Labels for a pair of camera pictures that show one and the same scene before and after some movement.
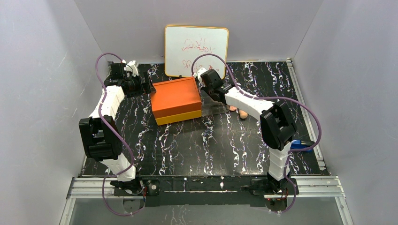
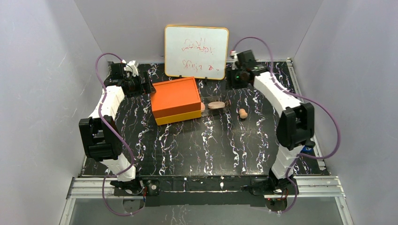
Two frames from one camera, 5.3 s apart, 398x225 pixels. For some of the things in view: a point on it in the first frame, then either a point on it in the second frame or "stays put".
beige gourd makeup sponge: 243,114 stays put
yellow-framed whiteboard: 183,44 stays put
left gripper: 147,87 stays put
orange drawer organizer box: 176,100 stays put
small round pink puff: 233,108 → 202,107
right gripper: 206,93 → 234,76
